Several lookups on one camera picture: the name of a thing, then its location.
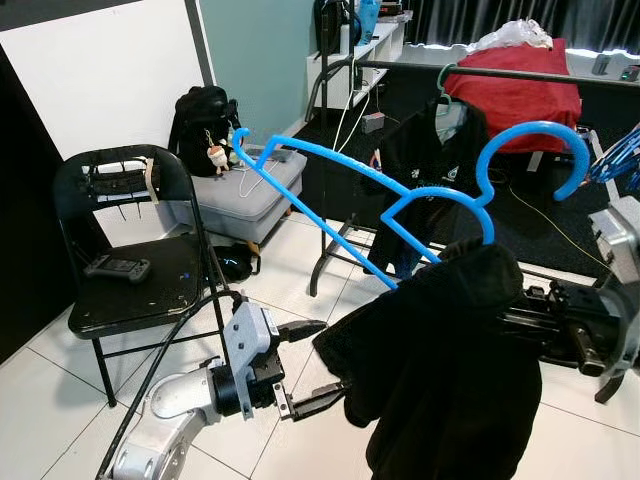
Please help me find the grey box with red button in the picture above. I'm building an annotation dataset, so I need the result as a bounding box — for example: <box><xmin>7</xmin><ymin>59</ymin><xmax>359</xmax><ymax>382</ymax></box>
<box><xmin>361</xmin><ymin>110</ymin><xmax>388</xmax><ymax>135</ymax></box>

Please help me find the black door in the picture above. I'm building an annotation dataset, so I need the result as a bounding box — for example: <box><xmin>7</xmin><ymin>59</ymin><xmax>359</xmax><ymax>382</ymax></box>
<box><xmin>0</xmin><ymin>45</ymin><xmax>79</xmax><ymax>369</ymax></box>

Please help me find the black game controller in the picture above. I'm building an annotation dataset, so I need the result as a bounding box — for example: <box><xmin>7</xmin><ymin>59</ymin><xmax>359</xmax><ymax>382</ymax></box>
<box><xmin>82</xmin><ymin>254</ymin><xmax>154</xmax><ymax>285</ymax></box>

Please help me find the black printed shirt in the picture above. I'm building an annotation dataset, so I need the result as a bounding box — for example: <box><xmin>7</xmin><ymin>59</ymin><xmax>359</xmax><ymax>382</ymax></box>
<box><xmin>363</xmin><ymin>95</ymin><xmax>493</xmax><ymax>283</ymax></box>

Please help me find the black folding chair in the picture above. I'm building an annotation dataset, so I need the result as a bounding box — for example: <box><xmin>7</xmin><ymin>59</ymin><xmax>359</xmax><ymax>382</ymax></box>
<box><xmin>50</xmin><ymin>143</ymin><xmax>238</xmax><ymax>408</ymax></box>

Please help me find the black white clip hanger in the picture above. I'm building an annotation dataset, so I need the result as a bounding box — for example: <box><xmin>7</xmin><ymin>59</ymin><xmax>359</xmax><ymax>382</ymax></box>
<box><xmin>83</xmin><ymin>153</ymin><xmax>163</xmax><ymax>218</ymax></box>

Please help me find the white shelf unit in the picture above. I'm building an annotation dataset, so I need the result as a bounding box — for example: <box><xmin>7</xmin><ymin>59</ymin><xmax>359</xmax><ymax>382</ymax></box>
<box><xmin>303</xmin><ymin>8</ymin><xmax>413</xmax><ymax>113</ymax></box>

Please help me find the brown plush keychain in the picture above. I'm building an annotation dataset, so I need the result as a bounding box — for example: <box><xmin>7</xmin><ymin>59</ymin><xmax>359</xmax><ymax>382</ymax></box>
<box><xmin>205</xmin><ymin>140</ymin><xmax>233</xmax><ymax>179</ymax></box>

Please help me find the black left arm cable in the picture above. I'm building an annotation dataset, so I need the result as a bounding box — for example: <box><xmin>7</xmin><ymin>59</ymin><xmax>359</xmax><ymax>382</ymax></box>
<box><xmin>93</xmin><ymin>287</ymin><xmax>248</xmax><ymax>480</ymax></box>

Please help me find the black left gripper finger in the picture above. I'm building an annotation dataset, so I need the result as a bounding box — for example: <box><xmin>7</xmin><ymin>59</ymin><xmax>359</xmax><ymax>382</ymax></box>
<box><xmin>283</xmin><ymin>381</ymin><xmax>353</xmax><ymax>422</ymax></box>
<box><xmin>274</xmin><ymin>319</ymin><xmax>330</xmax><ymax>347</ymax></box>

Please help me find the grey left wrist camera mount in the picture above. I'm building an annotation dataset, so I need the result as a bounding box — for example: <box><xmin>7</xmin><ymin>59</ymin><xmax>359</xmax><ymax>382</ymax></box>
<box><xmin>221</xmin><ymin>302</ymin><xmax>283</xmax><ymax>395</ymax></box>

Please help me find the dark curtain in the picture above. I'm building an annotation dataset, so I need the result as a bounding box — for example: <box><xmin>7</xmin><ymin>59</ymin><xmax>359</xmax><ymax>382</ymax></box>
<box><xmin>408</xmin><ymin>0</ymin><xmax>640</xmax><ymax>58</ymax></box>

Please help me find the thin brown cable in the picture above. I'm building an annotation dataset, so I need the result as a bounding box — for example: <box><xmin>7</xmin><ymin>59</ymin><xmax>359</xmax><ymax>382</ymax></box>
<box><xmin>508</xmin><ymin>183</ymin><xmax>613</xmax><ymax>273</ymax></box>

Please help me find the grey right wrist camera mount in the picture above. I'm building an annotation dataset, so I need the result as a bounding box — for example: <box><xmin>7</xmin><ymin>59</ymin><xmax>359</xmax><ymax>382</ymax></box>
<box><xmin>590</xmin><ymin>195</ymin><xmax>640</xmax><ymax>378</ymax></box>

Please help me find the black bag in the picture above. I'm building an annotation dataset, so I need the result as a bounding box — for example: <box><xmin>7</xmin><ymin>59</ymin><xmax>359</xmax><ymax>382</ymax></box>
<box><xmin>214</xmin><ymin>242</ymin><xmax>264</xmax><ymax>284</ymax></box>

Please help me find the grey storage ottoman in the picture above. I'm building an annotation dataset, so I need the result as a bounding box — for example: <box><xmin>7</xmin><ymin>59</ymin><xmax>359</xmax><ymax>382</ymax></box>
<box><xmin>163</xmin><ymin>146</ymin><xmax>309</xmax><ymax>248</ymax></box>

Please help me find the green plastic hanger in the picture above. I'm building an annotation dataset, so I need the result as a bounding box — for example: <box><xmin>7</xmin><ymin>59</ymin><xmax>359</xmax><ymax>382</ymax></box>
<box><xmin>435</xmin><ymin>62</ymin><xmax>471</xmax><ymax>131</ymax></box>

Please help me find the clear plastic bag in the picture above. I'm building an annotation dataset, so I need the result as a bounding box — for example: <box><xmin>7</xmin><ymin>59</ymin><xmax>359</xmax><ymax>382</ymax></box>
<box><xmin>468</xmin><ymin>17</ymin><xmax>556</xmax><ymax>54</ymax></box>

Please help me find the black garment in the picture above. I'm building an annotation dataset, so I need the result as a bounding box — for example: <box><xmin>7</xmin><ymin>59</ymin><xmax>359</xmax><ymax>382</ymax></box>
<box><xmin>311</xmin><ymin>237</ymin><xmax>547</xmax><ymax>480</ymax></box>

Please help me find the white wire hanger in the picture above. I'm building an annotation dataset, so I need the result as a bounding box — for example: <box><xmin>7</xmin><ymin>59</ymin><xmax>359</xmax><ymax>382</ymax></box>
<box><xmin>238</xmin><ymin>158</ymin><xmax>293</xmax><ymax>198</ymax></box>

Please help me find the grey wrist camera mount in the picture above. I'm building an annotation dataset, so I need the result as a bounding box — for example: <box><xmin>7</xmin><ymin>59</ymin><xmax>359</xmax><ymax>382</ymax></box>
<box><xmin>590</xmin><ymin>195</ymin><xmax>640</xmax><ymax>378</ymax></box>
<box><xmin>221</xmin><ymin>302</ymin><xmax>283</xmax><ymax>395</ymax></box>

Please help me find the red cloth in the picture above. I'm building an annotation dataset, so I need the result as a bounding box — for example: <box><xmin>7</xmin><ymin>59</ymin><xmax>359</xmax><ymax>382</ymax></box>
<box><xmin>442</xmin><ymin>37</ymin><xmax>584</xmax><ymax>158</ymax></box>

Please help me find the black metal clothes rack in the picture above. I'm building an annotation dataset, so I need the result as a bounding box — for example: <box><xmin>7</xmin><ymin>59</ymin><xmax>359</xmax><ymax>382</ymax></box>
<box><xmin>303</xmin><ymin>48</ymin><xmax>640</xmax><ymax>298</ymax></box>

